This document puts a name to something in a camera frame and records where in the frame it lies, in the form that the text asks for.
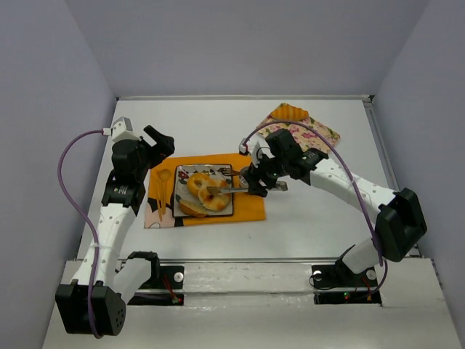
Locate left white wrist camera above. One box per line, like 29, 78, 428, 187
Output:
102, 117, 140, 143

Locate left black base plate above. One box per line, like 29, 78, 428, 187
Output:
127, 265, 185, 307

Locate metal table rail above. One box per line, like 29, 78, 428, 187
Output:
74, 256, 342, 265

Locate twisted knot bread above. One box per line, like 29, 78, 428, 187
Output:
198, 179, 231, 212

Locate orange bagel bread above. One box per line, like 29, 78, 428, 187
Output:
187, 172, 214, 198

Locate floral rectangular tray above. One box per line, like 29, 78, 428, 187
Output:
255, 103, 341, 152

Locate small metal cup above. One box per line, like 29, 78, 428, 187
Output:
238, 167, 248, 188

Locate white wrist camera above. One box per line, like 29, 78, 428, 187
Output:
238, 140, 270, 167
102, 117, 140, 143

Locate striped croissant bread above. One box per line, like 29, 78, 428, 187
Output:
270, 103, 309, 121

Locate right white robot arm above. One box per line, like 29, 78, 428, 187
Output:
239, 129, 427, 281

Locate metal tongs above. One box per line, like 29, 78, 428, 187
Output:
206, 167, 288, 195

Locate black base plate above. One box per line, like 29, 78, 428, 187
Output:
127, 265, 185, 307
309, 264, 382, 305

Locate square floral ceramic plate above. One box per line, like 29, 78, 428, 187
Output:
172, 164, 234, 218

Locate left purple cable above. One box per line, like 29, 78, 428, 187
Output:
57, 129, 117, 339

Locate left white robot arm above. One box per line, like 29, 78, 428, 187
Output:
55, 121, 175, 339

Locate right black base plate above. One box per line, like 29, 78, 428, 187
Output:
309, 264, 382, 305

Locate brown bread slice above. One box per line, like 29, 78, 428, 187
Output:
179, 199, 209, 218

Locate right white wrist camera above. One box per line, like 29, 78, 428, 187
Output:
238, 140, 270, 167

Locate orange cloth placemat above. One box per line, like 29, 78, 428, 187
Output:
144, 153, 266, 229

